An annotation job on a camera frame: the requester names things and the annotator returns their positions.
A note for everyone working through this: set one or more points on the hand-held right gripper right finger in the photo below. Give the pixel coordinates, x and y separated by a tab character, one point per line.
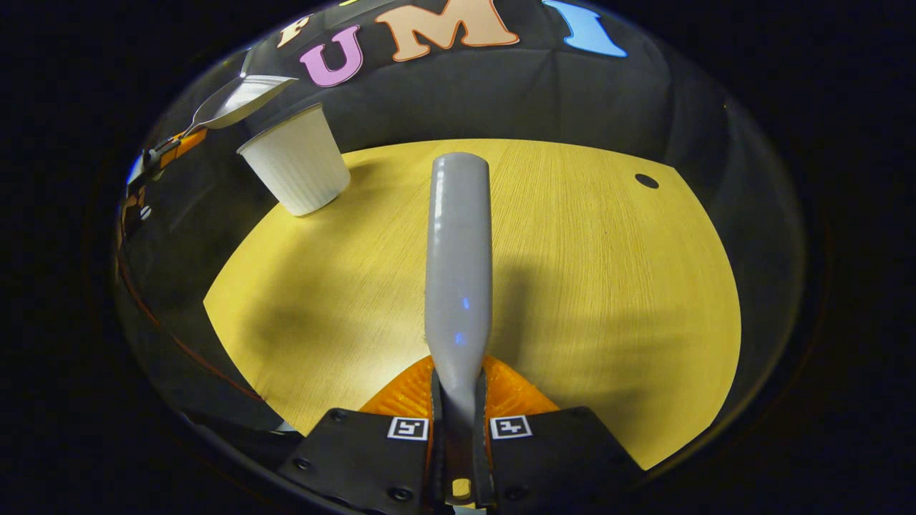
558	458

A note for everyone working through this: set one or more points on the small grey broom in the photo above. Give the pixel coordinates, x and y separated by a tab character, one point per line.
458	257

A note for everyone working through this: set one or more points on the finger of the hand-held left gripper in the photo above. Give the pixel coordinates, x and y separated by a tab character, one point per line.
172	150

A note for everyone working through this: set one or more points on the black backdrop cloth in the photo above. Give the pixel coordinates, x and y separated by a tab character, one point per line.
544	93

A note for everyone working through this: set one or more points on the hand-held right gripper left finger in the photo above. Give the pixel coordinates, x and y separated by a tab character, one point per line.
358	458

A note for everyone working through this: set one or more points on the grey plastic dustpan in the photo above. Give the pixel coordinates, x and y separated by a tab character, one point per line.
243	100

